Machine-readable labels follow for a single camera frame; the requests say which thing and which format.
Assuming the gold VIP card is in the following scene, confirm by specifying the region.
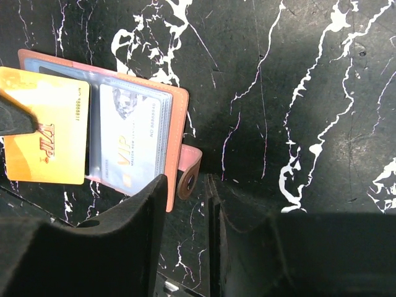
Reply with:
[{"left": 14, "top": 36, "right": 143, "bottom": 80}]
[{"left": 1, "top": 67, "right": 90, "bottom": 185}]

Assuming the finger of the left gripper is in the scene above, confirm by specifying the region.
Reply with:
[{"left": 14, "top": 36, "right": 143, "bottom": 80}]
[{"left": 1, "top": 90, "right": 38, "bottom": 136}]

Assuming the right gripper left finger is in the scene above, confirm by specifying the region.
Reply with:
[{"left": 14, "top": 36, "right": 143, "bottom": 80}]
[{"left": 1, "top": 175, "right": 168, "bottom": 296}]

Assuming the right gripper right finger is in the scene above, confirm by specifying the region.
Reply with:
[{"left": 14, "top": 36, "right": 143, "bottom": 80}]
[{"left": 205, "top": 174, "right": 395, "bottom": 296}]

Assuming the black credit card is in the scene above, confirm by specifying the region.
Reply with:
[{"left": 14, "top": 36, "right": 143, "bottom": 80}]
[{"left": 38, "top": 66, "right": 72, "bottom": 79}]

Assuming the silver VIP card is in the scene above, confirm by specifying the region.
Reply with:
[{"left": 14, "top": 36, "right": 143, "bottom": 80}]
[{"left": 100, "top": 84, "right": 173, "bottom": 196}]

